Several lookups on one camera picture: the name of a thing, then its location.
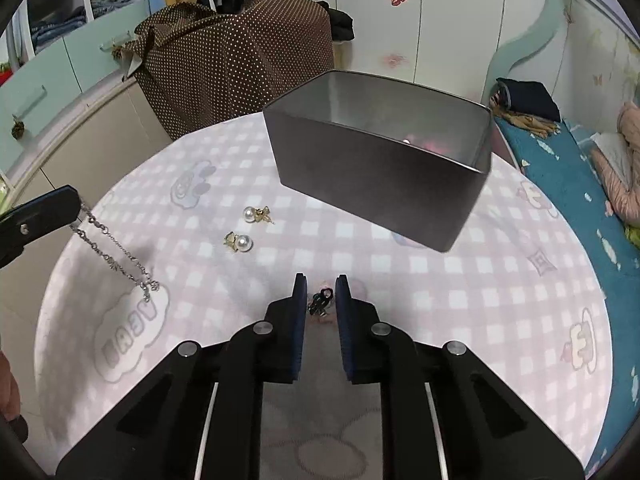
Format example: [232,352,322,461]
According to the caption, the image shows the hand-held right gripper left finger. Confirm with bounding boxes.
[57,273,308,480]

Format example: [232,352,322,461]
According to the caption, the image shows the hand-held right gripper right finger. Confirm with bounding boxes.
[335,274,586,480]

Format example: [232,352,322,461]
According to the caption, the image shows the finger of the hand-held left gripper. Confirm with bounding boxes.
[0,185,84,269]

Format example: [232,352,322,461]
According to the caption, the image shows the silver chain necklace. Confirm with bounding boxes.
[70,203,160,304]

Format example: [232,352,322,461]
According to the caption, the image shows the grey metal box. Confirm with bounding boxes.
[262,70,494,254]

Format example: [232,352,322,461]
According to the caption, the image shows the person's left forearm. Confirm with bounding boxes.
[0,350,22,424]

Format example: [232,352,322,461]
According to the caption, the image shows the white low cabinet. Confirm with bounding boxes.
[0,77,187,212]

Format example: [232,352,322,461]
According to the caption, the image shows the pearl earring with gold bow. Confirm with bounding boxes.
[223,231,254,254]
[242,204,276,226]

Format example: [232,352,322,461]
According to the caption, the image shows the pink checked cartoon tablecloth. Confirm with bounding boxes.
[34,105,614,480]

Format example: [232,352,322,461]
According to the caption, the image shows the teal drawer cabinet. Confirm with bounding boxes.
[0,10,162,162]

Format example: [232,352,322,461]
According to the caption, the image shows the folded jeans stack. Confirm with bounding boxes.
[29,6,87,49]

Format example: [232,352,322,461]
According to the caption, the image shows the brown polka dot cloth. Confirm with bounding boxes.
[122,0,335,141]

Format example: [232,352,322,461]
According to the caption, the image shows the blue printed bed sheet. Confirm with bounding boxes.
[494,109,640,480]

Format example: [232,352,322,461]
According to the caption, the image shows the folded dark clothes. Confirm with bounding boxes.
[492,77,564,137]

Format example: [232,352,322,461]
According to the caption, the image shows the black garment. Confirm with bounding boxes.
[327,7,355,44]

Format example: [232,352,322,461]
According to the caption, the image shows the pink padded jacket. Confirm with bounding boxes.
[592,102,640,227]

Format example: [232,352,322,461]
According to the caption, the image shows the white wardrobe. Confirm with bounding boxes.
[240,0,557,92]

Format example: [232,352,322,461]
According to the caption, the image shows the teal bunk bed frame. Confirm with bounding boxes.
[481,0,640,113]

